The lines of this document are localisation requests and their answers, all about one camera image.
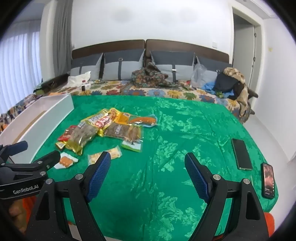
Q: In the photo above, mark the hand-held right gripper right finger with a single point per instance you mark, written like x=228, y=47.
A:
x=196, y=176

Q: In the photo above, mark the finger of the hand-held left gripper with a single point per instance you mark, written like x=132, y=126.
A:
x=16, y=148
x=49, y=158

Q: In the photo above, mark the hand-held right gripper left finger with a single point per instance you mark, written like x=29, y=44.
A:
x=99, y=176

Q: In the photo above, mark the yellow bordered peanut packet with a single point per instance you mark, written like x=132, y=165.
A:
x=81, y=138

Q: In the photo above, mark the white rectangular box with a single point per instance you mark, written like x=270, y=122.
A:
x=53, y=111

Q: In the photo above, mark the yellow red print snack packet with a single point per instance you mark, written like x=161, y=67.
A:
x=104, y=120

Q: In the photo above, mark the person's left hand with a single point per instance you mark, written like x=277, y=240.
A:
x=18, y=210

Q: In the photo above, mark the small orange snack packet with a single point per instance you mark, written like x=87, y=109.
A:
x=66, y=161

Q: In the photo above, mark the small yellow snack packet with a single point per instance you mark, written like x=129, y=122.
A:
x=60, y=145

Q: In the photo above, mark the pale cracker packet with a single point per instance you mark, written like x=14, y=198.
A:
x=114, y=153

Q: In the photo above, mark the green white snack packet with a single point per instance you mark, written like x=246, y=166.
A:
x=131, y=145

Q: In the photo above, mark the orange dried meat packet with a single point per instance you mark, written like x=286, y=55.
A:
x=124, y=133

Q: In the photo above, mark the black smartphone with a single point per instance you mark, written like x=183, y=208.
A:
x=241, y=154

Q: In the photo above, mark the green patterned blanket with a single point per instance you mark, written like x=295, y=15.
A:
x=150, y=150

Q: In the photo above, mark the orange sausage snack packet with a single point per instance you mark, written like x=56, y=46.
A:
x=143, y=120

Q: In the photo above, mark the smartphone with lit screen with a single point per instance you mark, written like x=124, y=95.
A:
x=268, y=180

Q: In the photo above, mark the white sheer curtain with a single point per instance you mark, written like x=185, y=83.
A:
x=20, y=69

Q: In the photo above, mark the white plastic bag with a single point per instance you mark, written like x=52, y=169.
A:
x=78, y=78

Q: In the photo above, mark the orange cloth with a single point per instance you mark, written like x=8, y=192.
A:
x=269, y=222

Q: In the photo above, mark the blue cloth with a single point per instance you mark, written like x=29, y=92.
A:
x=208, y=86

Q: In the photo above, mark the floral bedsheet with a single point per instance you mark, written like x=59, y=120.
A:
x=138, y=91

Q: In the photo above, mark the black bag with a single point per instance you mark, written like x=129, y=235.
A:
x=225, y=82

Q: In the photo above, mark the dark wooden chair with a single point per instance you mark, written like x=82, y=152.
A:
x=251, y=93

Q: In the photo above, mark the grey and blue cushion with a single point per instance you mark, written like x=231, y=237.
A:
x=211, y=69
x=180, y=69
x=124, y=67
x=85, y=64

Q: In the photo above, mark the clear plastic bag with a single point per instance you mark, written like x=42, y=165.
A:
x=198, y=74

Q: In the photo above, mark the pile of clothes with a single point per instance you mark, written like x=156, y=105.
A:
x=233, y=71

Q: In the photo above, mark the dark floral garment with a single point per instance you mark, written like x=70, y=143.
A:
x=148, y=74

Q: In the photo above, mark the grey curtain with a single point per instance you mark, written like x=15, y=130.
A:
x=63, y=34

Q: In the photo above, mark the white door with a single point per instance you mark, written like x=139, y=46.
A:
x=253, y=53

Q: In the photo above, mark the white light switch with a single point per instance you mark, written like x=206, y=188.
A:
x=214, y=44

